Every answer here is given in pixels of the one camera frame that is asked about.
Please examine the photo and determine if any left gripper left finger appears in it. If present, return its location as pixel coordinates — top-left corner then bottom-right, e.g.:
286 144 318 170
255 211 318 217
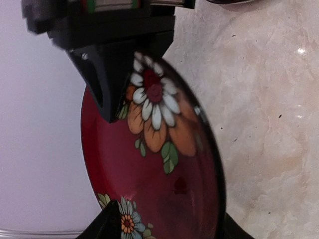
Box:
76 200 121 239

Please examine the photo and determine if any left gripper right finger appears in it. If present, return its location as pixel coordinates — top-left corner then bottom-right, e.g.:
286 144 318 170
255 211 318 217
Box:
221 213 254 239

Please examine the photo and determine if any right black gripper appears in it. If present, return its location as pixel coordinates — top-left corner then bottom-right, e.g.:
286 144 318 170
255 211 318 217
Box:
21 0 195 123

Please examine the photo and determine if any small black square plate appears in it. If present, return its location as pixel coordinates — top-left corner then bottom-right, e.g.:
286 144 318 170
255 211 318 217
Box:
81 51 225 239

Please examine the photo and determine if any black striped rim plate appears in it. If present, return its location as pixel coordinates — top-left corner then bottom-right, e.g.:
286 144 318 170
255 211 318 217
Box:
207 0 254 5

